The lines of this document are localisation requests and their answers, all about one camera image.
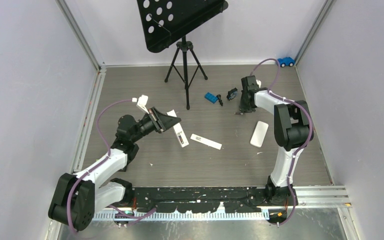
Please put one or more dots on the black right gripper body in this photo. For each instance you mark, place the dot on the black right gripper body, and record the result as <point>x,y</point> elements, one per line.
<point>244,107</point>

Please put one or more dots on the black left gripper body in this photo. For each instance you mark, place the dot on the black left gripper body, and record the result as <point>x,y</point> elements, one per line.
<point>157,123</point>

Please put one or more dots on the white remote control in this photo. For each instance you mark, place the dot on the white remote control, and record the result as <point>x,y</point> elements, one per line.
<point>178,129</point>

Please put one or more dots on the white rectangular box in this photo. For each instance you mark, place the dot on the white rectangular box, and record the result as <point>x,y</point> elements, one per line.
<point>205,141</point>

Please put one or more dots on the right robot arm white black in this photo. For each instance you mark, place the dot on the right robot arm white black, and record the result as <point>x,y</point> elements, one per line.
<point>293,130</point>

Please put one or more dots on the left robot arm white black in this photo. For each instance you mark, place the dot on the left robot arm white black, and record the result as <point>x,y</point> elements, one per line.
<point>78,196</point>

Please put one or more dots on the small black blue box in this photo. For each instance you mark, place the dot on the small black blue box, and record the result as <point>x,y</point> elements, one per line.
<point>231,94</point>

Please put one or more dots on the black screw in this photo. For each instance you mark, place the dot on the black screw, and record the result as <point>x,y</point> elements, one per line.
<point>219,98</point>

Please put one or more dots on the blue toy brick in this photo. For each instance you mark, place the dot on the blue toy brick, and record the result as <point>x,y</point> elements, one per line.
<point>211,98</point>

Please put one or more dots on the blue toy car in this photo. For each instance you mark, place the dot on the blue toy car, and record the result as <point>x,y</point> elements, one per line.
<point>286,62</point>

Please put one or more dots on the black music stand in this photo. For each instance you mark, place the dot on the black music stand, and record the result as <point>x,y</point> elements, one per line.
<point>168,22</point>

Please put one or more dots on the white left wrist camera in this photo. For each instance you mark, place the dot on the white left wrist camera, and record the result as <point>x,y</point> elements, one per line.
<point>141,103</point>

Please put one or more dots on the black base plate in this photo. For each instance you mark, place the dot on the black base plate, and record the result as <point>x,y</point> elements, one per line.
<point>199,200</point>

